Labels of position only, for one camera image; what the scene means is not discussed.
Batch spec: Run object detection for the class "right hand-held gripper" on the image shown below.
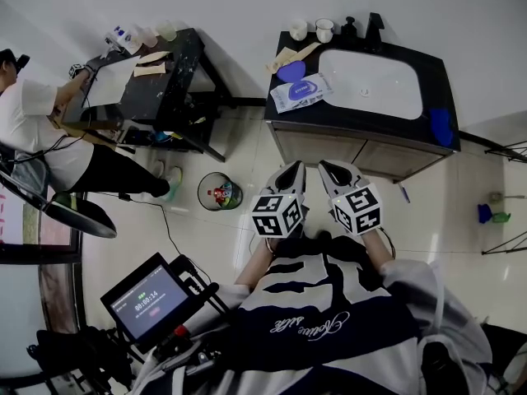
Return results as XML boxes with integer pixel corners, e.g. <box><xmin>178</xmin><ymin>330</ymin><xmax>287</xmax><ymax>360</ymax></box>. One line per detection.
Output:
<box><xmin>318</xmin><ymin>160</ymin><xmax>383</xmax><ymax>237</ymax></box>

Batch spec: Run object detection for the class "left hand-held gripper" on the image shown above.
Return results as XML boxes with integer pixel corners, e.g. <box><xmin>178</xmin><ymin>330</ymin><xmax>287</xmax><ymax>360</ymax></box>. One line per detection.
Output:
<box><xmin>250</xmin><ymin>160</ymin><xmax>309</xmax><ymax>238</ymax></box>

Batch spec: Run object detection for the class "white wet wipe pack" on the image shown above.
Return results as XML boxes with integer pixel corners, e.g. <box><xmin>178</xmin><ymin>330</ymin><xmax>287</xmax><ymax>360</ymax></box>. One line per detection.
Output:
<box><xmin>269</xmin><ymin>72</ymin><xmax>334</xmax><ymax>114</ymax></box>

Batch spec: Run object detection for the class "blue round lid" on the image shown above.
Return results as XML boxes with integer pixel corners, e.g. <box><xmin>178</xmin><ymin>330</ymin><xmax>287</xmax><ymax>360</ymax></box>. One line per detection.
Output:
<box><xmin>276</xmin><ymin>59</ymin><xmax>307</xmax><ymax>83</ymax></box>

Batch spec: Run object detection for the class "person's right forearm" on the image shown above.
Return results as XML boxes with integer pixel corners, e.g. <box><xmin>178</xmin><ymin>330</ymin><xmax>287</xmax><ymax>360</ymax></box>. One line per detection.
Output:
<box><xmin>361</xmin><ymin>228</ymin><xmax>394</xmax><ymax>271</ymax></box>

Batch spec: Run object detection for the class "person's left forearm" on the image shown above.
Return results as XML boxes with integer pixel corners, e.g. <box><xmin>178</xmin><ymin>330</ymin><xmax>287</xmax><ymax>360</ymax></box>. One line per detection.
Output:
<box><xmin>234</xmin><ymin>236</ymin><xmax>277</xmax><ymax>290</ymax></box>

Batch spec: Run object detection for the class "red bottle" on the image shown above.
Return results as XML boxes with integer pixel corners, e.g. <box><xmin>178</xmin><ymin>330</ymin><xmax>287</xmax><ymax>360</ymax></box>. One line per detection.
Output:
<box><xmin>208</xmin><ymin>183</ymin><xmax>234</xmax><ymax>205</ymax></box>

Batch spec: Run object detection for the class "white oval sink basin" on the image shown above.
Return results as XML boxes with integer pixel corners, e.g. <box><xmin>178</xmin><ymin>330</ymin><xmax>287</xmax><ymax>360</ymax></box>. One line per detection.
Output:
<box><xmin>317</xmin><ymin>48</ymin><xmax>425</xmax><ymax>121</ymax></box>

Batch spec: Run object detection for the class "blue cloth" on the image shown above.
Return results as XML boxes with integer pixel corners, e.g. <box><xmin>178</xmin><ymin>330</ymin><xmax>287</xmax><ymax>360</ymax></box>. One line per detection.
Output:
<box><xmin>429</xmin><ymin>108</ymin><xmax>456</xmax><ymax>147</ymax></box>

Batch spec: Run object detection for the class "black marble table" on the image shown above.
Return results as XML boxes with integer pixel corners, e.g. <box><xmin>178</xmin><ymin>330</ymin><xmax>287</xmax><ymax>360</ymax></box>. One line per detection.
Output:
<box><xmin>61</xmin><ymin>26</ymin><xmax>267</xmax><ymax>164</ymax></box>

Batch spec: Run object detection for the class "white enamel mug dark rim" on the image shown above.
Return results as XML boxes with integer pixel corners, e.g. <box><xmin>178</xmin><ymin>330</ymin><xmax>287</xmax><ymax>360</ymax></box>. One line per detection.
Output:
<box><xmin>315</xmin><ymin>17</ymin><xmax>335</xmax><ymax>44</ymax></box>

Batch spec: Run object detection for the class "plain white cup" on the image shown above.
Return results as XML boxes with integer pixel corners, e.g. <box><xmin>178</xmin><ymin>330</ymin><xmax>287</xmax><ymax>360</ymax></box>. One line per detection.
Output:
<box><xmin>289</xmin><ymin>18</ymin><xmax>309</xmax><ymax>41</ymax></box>

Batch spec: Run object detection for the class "black faucet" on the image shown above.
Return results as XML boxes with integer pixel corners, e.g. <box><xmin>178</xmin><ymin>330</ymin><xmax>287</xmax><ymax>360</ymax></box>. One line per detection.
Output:
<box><xmin>364</xmin><ymin>12</ymin><xmax>386</xmax><ymax>52</ymax></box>

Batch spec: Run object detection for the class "table with black hairpin legs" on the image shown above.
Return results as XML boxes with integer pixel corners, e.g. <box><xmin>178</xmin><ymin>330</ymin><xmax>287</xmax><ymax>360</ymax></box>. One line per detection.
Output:
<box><xmin>481</xmin><ymin>137</ymin><xmax>527</xmax><ymax>257</ymax></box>

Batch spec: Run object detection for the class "person's grey navy shirt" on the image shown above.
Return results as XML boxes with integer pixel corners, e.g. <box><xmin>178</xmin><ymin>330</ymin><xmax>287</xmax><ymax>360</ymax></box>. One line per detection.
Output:
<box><xmin>131</xmin><ymin>230</ymin><xmax>495</xmax><ymax>395</ymax></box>

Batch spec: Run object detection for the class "black monitor screen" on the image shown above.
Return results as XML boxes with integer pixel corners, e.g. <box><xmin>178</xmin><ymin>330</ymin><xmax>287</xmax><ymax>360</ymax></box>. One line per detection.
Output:
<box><xmin>100</xmin><ymin>252</ymin><xmax>207</xmax><ymax>345</ymax></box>

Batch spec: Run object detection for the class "translucent cup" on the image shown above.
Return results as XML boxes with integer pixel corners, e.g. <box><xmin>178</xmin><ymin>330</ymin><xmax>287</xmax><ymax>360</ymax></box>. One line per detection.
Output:
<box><xmin>139</xmin><ymin>26</ymin><xmax>160</xmax><ymax>49</ymax></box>
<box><xmin>154</xmin><ymin>19</ymin><xmax>178</xmax><ymax>43</ymax></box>

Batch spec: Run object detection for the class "black chair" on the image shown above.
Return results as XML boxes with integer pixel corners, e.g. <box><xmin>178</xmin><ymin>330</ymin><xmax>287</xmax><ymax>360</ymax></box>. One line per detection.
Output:
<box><xmin>0</xmin><ymin>142</ymin><xmax>119</xmax><ymax>240</ymax></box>

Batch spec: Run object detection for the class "white soap bottle blue pump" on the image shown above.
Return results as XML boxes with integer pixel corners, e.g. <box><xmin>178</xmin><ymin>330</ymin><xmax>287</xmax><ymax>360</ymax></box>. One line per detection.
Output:
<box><xmin>113</xmin><ymin>25</ymin><xmax>143</xmax><ymax>55</ymax></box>

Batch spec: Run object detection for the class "chrome faucet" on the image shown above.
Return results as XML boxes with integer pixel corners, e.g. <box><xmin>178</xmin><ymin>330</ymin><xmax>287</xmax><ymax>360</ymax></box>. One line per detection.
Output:
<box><xmin>102</xmin><ymin>32</ymin><xmax>124</xmax><ymax>57</ymax></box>

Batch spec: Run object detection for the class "black equipment stand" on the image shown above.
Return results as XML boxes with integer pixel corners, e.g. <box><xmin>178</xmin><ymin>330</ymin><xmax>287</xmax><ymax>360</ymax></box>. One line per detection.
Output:
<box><xmin>26</xmin><ymin>325</ymin><xmax>137</xmax><ymax>395</ymax></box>

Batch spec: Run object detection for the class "wire mesh trash bin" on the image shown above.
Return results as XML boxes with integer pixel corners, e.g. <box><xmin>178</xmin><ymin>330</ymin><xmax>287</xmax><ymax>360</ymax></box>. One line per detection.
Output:
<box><xmin>197</xmin><ymin>171</ymin><xmax>244</xmax><ymax>212</ymax></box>

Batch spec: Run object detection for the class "black floor cable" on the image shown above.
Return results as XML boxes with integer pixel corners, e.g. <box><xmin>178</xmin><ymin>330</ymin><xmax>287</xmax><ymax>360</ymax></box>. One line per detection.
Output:
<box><xmin>88</xmin><ymin>191</ymin><xmax>213</xmax><ymax>283</ymax></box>

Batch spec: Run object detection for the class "black shoulder strap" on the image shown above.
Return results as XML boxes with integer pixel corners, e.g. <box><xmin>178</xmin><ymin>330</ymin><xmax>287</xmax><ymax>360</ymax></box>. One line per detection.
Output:
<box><xmin>419</xmin><ymin>341</ymin><xmax>470</xmax><ymax>395</ymax></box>

